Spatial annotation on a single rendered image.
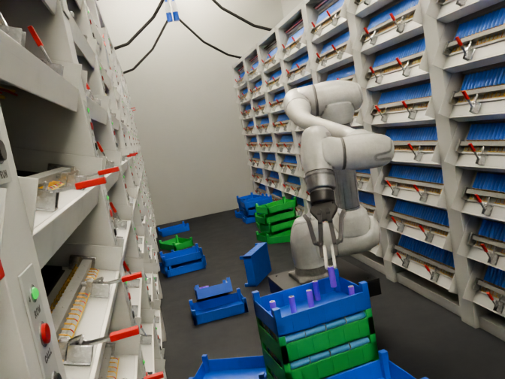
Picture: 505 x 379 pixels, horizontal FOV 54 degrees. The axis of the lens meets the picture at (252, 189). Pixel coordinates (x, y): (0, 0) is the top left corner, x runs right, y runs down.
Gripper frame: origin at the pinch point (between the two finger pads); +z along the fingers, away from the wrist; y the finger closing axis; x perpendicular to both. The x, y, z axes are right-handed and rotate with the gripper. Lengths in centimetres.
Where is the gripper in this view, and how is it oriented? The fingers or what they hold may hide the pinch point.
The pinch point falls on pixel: (329, 256)
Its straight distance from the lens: 149.5
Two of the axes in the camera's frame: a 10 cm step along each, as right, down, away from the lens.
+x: -2.6, -2.6, -9.3
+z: 0.8, 9.5, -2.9
